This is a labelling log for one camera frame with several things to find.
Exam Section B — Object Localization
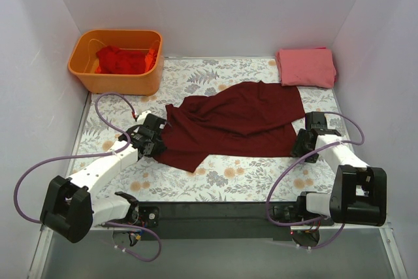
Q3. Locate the dark red t shirt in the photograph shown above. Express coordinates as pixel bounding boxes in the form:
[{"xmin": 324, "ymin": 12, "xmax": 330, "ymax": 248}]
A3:
[{"xmin": 155, "ymin": 82, "xmax": 305, "ymax": 172}]

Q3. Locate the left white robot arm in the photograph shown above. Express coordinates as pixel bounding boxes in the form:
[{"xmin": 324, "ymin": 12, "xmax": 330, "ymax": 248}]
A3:
[{"xmin": 40, "ymin": 111, "xmax": 167, "ymax": 243}]

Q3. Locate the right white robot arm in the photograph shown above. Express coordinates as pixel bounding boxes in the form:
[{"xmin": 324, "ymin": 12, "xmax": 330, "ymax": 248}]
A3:
[{"xmin": 291, "ymin": 112, "xmax": 387, "ymax": 227}]

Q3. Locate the folded pink t shirt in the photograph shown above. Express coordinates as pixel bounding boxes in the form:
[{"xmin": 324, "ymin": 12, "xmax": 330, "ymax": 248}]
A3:
[{"xmin": 276, "ymin": 48, "xmax": 337, "ymax": 89}]

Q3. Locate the orange t shirt in bin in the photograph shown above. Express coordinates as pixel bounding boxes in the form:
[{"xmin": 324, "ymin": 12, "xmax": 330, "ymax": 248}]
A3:
[{"xmin": 144, "ymin": 41, "xmax": 160, "ymax": 72}]

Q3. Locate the bright red t shirt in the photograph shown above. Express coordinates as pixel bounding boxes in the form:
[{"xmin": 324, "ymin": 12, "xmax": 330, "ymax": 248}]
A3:
[{"xmin": 95, "ymin": 46, "xmax": 148, "ymax": 75}]

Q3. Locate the orange plastic bin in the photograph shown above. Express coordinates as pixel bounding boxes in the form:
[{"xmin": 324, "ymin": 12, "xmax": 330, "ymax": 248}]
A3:
[{"xmin": 68, "ymin": 29, "xmax": 164, "ymax": 96}]

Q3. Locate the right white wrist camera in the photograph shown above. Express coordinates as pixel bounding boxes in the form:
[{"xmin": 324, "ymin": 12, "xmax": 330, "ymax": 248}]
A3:
[{"xmin": 317, "ymin": 125, "xmax": 342, "ymax": 137}]

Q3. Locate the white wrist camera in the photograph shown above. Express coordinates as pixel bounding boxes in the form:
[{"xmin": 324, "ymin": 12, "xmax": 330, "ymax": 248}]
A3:
[
  {"xmin": 132, "ymin": 110, "xmax": 152, "ymax": 124},
  {"xmin": 317, "ymin": 125, "xmax": 342, "ymax": 137}
]

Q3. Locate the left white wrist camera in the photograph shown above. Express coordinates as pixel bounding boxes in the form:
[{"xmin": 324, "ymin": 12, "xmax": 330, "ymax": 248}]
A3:
[{"xmin": 132, "ymin": 110, "xmax": 152, "ymax": 124}]

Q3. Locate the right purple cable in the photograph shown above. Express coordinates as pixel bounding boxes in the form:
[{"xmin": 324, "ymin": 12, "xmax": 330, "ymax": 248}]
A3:
[{"xmin": 265, "ymin": 112, "xmax": 366, "ymax": 254}]

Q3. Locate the purple cable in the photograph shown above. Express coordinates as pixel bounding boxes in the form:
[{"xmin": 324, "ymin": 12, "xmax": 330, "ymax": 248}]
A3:
[
  {"xmin": 265, "ymin": 112, "xmax": 366, "ymax": 254},
  {"xmin": 13, "ymin": 91, "xmax": 163, "ymax": 263}
]

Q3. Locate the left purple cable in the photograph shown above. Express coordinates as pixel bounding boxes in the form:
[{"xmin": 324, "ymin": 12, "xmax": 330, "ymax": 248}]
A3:
[{"xmin": 13, "ymin": 91, "xmax": 163, "ymax": 263}]

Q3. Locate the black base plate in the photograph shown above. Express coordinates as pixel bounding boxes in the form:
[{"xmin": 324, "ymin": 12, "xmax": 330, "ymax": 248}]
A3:
[{"xmin": 130, "ymin": 201, "xmax": 327, "ymax": 250}]

